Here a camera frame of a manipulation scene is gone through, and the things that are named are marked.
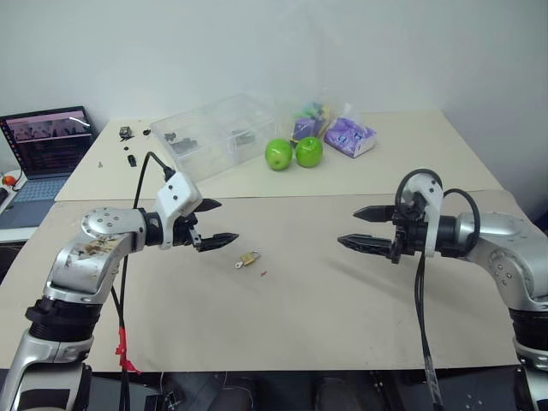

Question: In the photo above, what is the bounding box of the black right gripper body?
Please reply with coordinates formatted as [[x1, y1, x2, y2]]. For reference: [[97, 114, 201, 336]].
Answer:
[[390, 200, 430, 265]]

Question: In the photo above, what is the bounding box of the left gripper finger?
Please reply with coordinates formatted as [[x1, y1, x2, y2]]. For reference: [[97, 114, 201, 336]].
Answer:
[[197, 232, 241, 254], [193, 198, 223, 216]]

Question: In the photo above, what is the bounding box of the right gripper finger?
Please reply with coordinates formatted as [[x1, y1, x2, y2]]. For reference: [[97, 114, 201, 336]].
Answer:
[[336, 232, 396, 259], [351, 205, 397, 224]]

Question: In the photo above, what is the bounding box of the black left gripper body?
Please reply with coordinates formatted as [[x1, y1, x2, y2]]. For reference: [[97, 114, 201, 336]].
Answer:
[[173, 211, 205, 253]]

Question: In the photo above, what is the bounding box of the small brass padlock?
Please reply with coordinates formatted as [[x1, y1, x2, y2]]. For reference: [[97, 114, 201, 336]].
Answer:
[[239, 248, 262, 268]]

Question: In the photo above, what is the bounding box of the black small parts pile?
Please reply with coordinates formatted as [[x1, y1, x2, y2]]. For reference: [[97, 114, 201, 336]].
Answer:
[[164, 131, 199, 152]]

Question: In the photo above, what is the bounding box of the clear plastic storage box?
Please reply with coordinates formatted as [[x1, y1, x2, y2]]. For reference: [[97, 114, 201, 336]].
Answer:
[[149, 92, 277, 183]]

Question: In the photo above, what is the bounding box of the purple tissue pack in bag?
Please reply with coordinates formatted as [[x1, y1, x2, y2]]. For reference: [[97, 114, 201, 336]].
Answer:
[[322, 102, 379, 161]]

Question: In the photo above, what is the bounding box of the green apple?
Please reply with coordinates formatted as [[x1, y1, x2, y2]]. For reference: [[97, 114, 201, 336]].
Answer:
[[295, 135, 325, 170], [264, 137, 295, 172]]

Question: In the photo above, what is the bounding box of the clear bag of coloured items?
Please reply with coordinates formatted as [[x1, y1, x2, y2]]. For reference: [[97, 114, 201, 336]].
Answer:
[[273, 87, 340, 147]]

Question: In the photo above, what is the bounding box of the dark rounded shape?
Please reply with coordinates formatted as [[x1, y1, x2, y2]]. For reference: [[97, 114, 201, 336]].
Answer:
[[222, 372, 275, 411]]

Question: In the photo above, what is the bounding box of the open blue laptop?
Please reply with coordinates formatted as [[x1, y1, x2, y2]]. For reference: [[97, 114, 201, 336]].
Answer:
[[0, 105, 95, 230]]

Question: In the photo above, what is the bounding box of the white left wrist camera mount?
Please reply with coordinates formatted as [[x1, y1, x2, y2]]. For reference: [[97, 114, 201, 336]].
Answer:
[[155, 171, 204, 251]]

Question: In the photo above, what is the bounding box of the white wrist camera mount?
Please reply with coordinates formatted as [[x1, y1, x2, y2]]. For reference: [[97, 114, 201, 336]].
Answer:
[[403, 167, 444, 259], [155, 171, 204, 251]]

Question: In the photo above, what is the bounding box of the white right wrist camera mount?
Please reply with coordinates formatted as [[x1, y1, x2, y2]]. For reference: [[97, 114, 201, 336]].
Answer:
[[403, 167, 444, 259]]

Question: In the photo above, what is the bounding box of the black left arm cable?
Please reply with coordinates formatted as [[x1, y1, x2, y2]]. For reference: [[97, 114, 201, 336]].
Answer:
[[110, 152, 176, 411]]

